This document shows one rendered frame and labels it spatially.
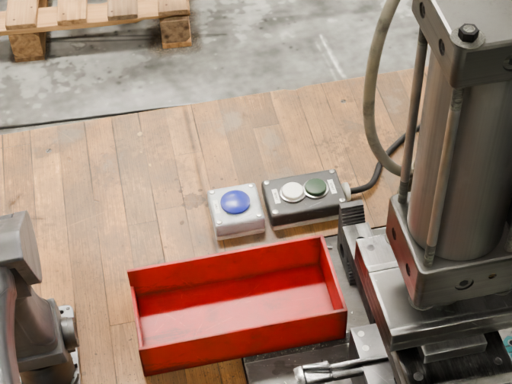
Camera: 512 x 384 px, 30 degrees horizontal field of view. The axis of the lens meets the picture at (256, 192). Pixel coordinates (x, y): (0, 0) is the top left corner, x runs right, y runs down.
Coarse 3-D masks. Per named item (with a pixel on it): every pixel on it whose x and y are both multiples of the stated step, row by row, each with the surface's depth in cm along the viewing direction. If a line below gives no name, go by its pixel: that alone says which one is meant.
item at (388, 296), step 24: (360, 240) 97; (384, 240) 97; (360, 264) 97; (384, 264) 90; (384, 288) 88; (384, 312) 86; (408, 312) 86; (432, 312) 86; (456, 312) 86; (480, 312) 86; (504, 312) 86; (384, 336) 87; (408, 336) 85; (432, 336) 86; (456, 336) 87; (480, 336) 87; (408, 360) 87; (432, 360) 87; (456, 360) 87; (480, 360) 87; (504, 360) 87
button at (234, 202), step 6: (228, 192) 129; (234, 192) 129; (240, 192) 129; (222, 198) 128; (228, 198) 128; (234, 198) 128; (240, 198) 128; (246, 198) 128; (222, 204) 128; (228, 204) 127; (234, 204) 127; (240, 204) 127; (246, 204) 127; (228, 210) 127; (234, 210) 127; (240, 210) 127
